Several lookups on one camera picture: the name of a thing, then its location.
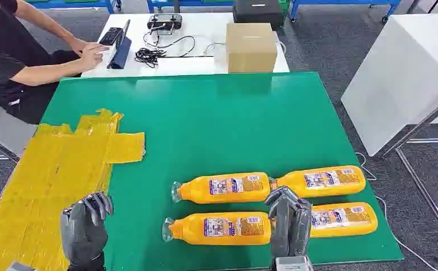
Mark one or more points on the tablet with blue cover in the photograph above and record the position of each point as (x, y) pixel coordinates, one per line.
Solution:
(121, 52)

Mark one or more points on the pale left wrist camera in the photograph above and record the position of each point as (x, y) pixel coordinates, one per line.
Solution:
(18, 267)

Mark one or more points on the black phone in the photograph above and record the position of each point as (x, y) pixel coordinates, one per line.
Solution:
(110, 36)

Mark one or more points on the blue wheeled cart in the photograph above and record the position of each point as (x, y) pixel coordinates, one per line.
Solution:
(188, 3)
(346, 3)
(72, 3)

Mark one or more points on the person's right hand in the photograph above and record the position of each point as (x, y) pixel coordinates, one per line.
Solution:
(91, 60)

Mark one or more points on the grey chair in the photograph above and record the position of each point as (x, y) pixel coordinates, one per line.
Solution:
(1, 127)

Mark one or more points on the large white board table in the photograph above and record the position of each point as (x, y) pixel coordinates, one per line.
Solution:
(394, 82)

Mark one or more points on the brown cardboard box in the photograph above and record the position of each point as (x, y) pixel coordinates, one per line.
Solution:
(250, 50)

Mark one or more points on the orange drink bottle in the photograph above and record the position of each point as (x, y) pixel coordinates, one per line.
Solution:
(222, 188)
(218, 229)
(323, 181)
(344, 220)

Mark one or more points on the metal frame legs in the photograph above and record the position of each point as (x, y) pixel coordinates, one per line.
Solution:
(424, 123)

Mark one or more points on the black hard case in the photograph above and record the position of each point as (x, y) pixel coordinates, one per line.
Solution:
(258, 13)

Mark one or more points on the green crate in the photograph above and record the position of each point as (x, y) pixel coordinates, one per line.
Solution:
(285, 6)

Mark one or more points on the green table mat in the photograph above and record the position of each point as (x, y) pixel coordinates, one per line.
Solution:
(218, 123)

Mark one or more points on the yellow sheet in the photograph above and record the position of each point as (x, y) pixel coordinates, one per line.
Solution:
(54, 175)

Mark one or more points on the person's left hand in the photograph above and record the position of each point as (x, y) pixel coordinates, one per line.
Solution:
(89, 46)

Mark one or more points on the black handheld controller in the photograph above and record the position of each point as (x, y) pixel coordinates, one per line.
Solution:
(164, 20)

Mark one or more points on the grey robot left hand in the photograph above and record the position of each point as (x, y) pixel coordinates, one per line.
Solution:
(84, 235)

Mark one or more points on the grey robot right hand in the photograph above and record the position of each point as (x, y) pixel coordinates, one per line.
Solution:
(289, 224)

